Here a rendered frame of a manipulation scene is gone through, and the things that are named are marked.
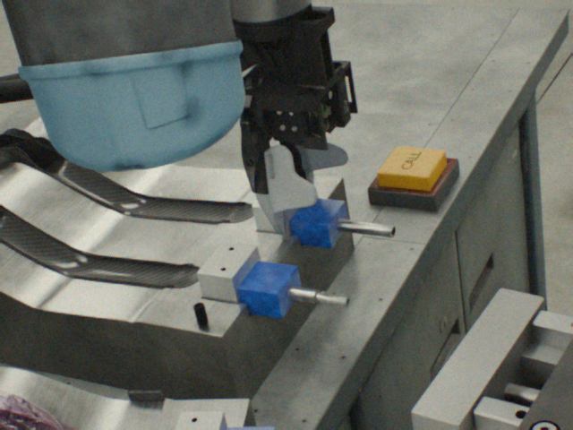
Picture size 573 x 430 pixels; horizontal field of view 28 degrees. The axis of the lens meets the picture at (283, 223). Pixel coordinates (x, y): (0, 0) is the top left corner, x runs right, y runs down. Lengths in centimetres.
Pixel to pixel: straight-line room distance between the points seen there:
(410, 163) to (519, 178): 50
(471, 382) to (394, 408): 63
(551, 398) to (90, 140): 34
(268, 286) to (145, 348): 13
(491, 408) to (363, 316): 42
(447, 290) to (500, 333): 72
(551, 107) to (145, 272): 216
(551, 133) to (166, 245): 200
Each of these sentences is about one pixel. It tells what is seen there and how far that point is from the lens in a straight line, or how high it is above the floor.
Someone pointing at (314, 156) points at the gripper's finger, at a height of 94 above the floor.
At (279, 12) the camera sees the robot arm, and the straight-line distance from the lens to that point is 94.
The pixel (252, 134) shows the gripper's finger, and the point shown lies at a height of 101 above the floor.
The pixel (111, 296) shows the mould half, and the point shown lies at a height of 89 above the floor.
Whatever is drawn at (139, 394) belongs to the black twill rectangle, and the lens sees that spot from 97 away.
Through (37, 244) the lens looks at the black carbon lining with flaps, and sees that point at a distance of 114.
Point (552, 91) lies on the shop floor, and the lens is 320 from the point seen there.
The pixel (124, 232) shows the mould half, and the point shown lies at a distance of 114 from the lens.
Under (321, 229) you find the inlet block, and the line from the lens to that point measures 105.
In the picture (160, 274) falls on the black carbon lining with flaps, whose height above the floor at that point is 88.
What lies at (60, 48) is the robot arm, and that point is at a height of 133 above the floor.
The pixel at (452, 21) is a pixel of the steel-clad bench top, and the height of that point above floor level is 80.
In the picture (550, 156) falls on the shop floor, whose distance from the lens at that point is 289.
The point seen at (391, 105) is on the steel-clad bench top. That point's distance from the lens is 146.
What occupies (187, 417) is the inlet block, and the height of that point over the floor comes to 88.
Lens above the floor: 147
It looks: 32 degrees down
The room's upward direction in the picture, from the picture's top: 11 degrees counter-clockwise
